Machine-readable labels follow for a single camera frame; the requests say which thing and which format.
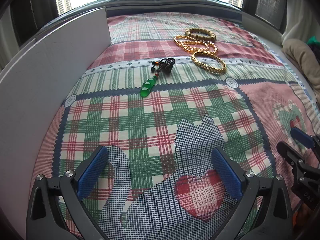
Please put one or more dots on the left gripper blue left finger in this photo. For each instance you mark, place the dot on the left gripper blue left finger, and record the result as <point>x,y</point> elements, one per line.
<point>44,217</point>

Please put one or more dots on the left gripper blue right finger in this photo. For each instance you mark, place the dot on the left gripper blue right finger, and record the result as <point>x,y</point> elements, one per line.
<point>274,217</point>

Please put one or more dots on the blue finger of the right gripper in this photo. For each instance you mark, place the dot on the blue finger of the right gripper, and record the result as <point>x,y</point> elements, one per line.
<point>288,152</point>
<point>309,141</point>

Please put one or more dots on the gold bangle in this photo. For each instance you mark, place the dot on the gold bangle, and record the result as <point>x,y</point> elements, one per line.
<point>209,62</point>

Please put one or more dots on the beige cushion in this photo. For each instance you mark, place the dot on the beige cushion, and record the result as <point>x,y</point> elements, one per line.
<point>303,58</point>

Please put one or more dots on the green cloth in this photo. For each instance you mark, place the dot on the green cloth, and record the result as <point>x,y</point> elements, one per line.
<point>313,41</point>

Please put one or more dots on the white curtain right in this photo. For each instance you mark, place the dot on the white curtain right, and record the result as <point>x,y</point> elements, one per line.
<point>301,21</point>

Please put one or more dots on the white curtain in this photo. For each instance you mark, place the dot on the white curtain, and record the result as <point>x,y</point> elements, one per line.
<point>301,21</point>
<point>9,45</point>

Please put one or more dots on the white cardboard box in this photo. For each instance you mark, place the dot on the white cardboard box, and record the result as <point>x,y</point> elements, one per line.
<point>33,86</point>

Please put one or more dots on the plaid patchwork bed quilt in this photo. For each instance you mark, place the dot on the plaid patchwork bed quilt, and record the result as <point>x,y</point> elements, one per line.
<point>160,116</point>

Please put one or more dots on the white curtain left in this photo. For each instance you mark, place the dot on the white curtain left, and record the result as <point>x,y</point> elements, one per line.
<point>9,45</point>

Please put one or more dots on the striped blue green pillow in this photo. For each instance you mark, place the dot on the striped blue green pillow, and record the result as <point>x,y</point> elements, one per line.
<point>113,8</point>

